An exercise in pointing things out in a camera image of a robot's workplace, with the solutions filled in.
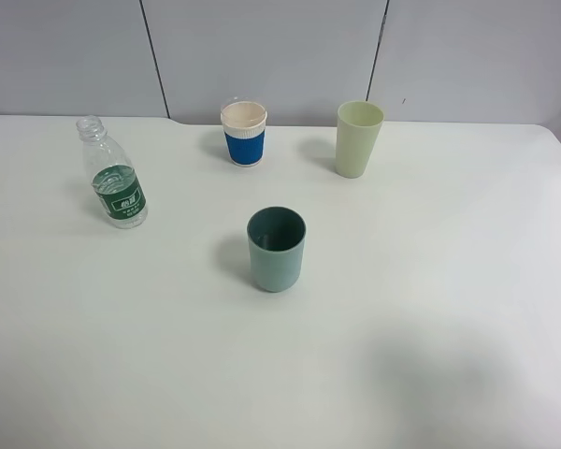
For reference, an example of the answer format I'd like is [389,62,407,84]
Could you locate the teal plastic cup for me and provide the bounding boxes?
[247,206,307,293]

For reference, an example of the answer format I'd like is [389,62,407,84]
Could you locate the blue sleeved paper cup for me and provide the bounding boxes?
[220,97,267,167]

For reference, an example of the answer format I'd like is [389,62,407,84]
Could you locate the pale green plastic cup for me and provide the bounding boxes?
[335,101,384,179]

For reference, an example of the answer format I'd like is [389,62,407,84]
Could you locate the clear bottle green label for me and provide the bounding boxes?
[76,116,148,229]

